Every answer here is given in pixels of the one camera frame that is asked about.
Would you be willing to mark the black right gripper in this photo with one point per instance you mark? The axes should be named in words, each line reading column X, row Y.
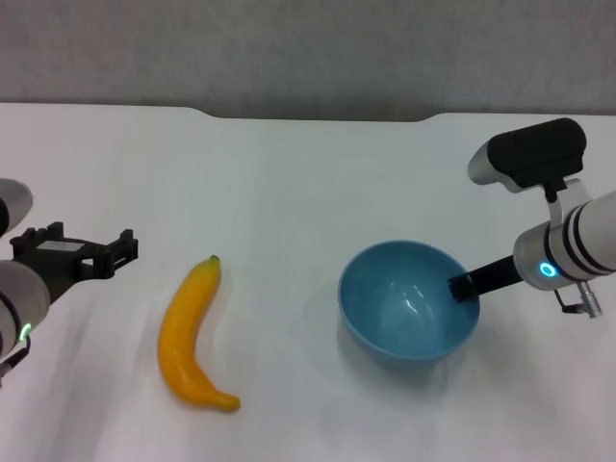
column 495, row 275

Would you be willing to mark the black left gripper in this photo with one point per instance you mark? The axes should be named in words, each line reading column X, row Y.
column 45, row 255

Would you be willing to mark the blue bowl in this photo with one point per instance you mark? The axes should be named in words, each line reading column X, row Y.
column 399, row 313

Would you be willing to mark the yellow banana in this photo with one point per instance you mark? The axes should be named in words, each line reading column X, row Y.
column 180, row 332

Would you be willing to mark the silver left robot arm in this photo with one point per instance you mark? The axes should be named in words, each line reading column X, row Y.
column 19, row 298

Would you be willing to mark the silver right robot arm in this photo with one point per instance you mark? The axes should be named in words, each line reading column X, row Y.
column 577, row 240

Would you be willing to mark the right wrist camera black silver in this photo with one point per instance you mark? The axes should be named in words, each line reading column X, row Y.
column 534, row 151

